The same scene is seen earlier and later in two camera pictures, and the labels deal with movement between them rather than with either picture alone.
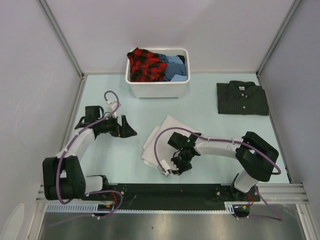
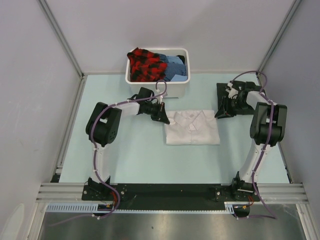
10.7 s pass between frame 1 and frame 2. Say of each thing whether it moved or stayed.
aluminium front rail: stayed
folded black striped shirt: stayed
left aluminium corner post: stayed
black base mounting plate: stayed
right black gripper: moved
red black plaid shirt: stayed
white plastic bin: stayed
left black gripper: moved
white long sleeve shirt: moved
